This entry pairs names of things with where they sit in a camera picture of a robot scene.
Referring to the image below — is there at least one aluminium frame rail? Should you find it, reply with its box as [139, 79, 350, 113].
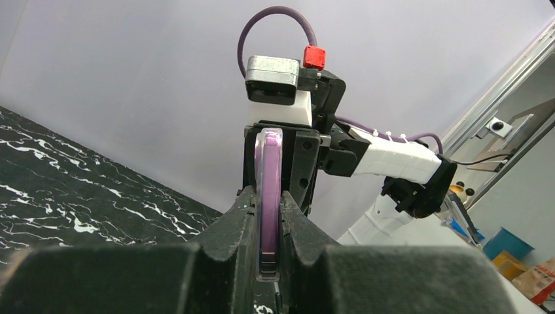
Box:
[443, 22, 554, 209]

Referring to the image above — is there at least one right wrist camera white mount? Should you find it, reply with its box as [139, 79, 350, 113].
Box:
[245, 45, 327, 127]

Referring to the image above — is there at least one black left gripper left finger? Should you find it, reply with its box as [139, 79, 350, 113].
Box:
[1, 187, 256, 313]

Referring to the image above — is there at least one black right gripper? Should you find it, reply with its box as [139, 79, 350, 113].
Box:
[242, 70, 369, 215]

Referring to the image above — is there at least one phone with purple clear case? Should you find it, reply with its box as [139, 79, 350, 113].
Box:
[255, 128, 283, 282]

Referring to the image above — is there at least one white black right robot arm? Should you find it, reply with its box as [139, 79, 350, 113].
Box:
[243, 68, 457, 218]

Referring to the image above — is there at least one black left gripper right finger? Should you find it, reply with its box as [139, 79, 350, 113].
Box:
[279, 192, 516, 313]

